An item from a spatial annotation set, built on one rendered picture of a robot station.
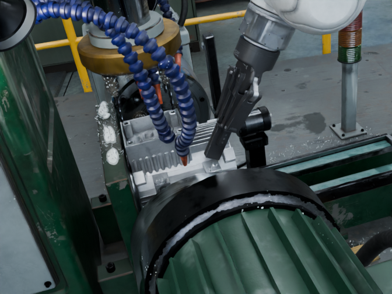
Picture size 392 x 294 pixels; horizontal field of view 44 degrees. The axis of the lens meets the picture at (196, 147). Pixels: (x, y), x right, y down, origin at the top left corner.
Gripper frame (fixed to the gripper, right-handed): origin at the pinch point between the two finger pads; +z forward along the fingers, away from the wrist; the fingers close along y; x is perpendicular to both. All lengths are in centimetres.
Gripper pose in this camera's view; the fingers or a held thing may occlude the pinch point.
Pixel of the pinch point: (217, 142)
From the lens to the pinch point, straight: 92.8
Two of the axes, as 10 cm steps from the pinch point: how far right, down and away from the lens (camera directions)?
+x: 9.1, 1.9, 3.7
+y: 2.3, 5.1, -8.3
